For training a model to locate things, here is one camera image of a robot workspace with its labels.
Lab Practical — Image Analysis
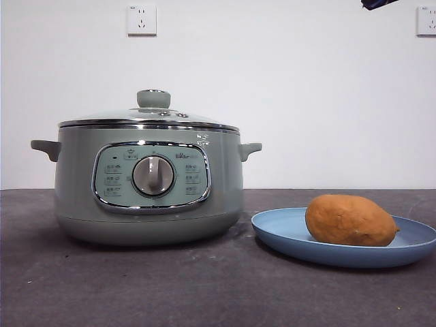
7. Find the pale green electric steamer pot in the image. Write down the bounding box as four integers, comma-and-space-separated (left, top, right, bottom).
30, 126, 263, 247

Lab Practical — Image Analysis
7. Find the white wall socket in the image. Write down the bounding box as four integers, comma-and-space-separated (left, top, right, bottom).
127, 4, 158, 37
416, 5, 436, 37

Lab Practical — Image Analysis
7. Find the blue round plate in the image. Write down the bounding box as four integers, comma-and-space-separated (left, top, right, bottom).
251, 206, 436, 269

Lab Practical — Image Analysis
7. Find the orange-brown potato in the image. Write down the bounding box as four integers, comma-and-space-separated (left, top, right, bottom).
305, 193, 402, 247

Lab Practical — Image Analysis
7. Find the glass lid with green knob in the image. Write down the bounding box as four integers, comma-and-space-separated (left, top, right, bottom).
57, 89, 240, 132

